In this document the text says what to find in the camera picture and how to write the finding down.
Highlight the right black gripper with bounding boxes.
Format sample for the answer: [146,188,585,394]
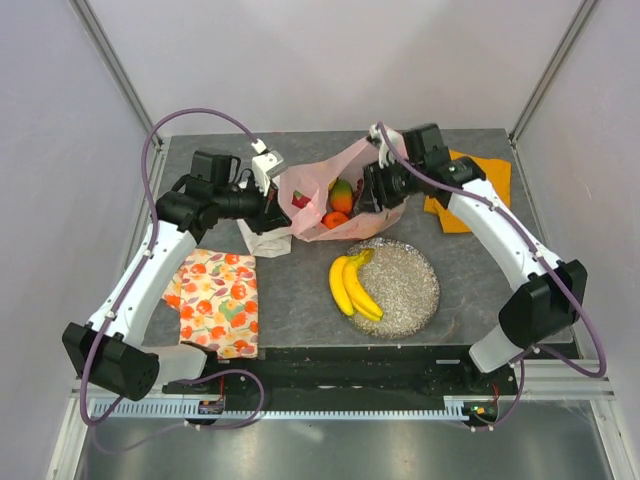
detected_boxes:
[354,155,425,214]

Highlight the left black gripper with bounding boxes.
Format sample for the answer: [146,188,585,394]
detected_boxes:
[214,173,292,236]

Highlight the pink plastic bag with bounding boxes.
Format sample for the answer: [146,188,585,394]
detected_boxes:
[278,139,406,242]

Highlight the speckled glass plate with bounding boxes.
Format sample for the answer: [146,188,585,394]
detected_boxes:
[347,237,441,340]

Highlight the yellow fake banana bunch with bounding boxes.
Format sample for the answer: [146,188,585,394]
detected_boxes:
[329,248,384,322]

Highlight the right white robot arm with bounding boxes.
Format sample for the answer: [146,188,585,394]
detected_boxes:
[363,122,587,394]

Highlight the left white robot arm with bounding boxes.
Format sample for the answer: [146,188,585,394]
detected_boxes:
[62,150,291,401]

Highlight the fake dark grapes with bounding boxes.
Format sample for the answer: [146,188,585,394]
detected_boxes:
[353,178,364,201]

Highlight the fake mango fruit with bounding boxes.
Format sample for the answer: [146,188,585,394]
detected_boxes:
[328,179,354,215]

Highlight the fake red fruit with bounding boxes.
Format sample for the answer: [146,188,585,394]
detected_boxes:
[291,190,311,209]

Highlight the fake orange fruit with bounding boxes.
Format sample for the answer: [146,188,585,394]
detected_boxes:
[322,211,349,229]

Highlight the white folded cloth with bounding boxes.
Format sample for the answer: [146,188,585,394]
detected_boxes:
[236,220,292,258]

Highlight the floral patterned cloth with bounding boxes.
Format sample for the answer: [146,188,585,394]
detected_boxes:
[162,248,259,360]

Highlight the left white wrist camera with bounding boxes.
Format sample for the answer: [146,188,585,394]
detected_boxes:
[251,139,286,196]

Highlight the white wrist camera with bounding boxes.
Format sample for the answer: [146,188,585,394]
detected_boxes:
[251,139,286,196]
[367,124,405,168]

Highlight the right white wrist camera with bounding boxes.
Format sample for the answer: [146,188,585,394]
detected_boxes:
[367,124,405,168]

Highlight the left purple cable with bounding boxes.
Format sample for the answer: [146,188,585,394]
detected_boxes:
[78,107,266,454]

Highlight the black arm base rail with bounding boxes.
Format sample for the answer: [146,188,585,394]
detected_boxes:
[200,345,517,397]

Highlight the grey slotted cable duct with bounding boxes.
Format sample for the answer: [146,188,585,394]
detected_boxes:
[109,396,497,421]

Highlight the aluminium frame profile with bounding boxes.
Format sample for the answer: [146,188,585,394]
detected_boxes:
[69,0,153,133]

